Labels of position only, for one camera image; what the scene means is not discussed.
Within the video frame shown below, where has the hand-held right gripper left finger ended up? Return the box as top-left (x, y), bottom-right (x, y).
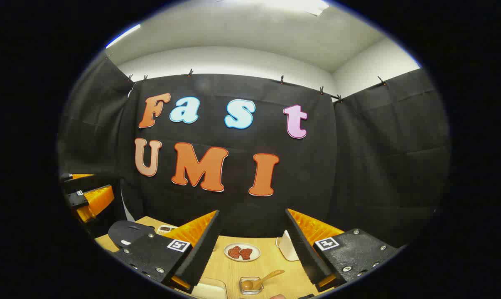
top-left (111, 210), bottom-right (224, 293)

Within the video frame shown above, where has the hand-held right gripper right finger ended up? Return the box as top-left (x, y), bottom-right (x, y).
top-left (285, 208), bottom-right (405, 293)

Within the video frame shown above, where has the dark grey rice cooker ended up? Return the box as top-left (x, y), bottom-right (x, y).
top-left (108, 221), bottom-right (156, 250)

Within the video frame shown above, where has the wooden spoon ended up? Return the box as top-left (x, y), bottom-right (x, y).
top-left (242, 270), bottom-right (285, 290)

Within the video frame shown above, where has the wire chopstick holder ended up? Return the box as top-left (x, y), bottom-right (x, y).
top-left (239, 277), bottom-right (264, 295)

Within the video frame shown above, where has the white toaster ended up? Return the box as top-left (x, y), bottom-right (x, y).
top-left (276, 230), bottom-right (300, 261)

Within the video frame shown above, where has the white round plate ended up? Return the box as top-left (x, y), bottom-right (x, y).
top-left (224, 243), bottom-right (261, 262)

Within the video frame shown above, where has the ceiling light strip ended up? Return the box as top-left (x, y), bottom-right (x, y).
top-left (105, 24), bottom-right (142, 49)

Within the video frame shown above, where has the ceiling light panel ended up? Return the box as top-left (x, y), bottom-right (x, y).
top-left (271, 0), bottom-right (330, 17)

